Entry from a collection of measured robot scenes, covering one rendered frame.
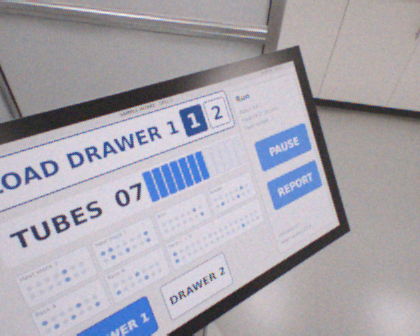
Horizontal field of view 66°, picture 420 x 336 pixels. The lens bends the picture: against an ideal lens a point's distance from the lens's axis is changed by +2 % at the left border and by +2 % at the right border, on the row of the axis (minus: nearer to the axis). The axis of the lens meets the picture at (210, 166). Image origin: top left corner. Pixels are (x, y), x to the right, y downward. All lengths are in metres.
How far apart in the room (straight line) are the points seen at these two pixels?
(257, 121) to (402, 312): 1.42
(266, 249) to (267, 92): 0.22
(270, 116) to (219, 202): 0.15
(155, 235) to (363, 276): 1.46
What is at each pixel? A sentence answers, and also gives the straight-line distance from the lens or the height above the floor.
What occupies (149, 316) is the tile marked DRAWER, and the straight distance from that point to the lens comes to 0.43.
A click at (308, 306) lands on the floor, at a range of 1.60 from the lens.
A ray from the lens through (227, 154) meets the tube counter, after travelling 0.43.
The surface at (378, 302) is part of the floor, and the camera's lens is 1.73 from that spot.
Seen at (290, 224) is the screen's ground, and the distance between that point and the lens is 0.50.
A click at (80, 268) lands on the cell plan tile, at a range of 0.39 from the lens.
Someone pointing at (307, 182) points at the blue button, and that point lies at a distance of 0.52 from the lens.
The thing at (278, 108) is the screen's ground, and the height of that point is 1.14.
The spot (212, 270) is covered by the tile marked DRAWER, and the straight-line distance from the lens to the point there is 0.44.
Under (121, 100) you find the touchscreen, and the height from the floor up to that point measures 1.19.
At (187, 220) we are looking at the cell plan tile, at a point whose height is 1.07.
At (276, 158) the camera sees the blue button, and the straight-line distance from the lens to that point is 0.48.
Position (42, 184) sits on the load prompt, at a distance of 0.38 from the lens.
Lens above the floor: 1.40
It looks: 43 degrees down
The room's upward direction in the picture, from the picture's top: 4 degrees clockwise
